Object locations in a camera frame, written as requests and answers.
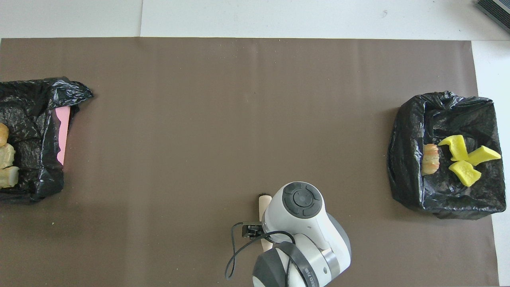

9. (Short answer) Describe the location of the orange striped croissant piece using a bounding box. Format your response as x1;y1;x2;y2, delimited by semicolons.
0;143;16;169
0;166;20;189

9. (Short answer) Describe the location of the dark ribbed device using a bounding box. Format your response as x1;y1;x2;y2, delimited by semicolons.
475;0;510;34

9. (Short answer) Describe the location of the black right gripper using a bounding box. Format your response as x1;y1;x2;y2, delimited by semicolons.
242;224;265;239

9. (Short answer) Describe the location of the pink plastic bin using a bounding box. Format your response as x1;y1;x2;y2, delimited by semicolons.
55;107;71;166

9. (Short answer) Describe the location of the beige handled hand brush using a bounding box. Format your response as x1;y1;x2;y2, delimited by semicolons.
258;194;274;252

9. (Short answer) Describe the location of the black plastic trash bag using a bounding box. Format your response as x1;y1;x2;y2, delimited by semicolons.
0;77;94;202
387;91;507;220

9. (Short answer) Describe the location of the yellow sponge piece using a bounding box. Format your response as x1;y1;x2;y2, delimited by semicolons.
437;135;469;162
466;145;502;167
449;160;482;187

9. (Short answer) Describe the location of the beige crusty bread chunk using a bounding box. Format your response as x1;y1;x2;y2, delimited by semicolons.
422;143;440;176

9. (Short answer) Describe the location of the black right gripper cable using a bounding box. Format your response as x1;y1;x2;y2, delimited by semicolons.
225;222;309;287

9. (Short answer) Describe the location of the brown paper table mat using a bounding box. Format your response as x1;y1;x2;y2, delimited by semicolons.
0;37;500;287

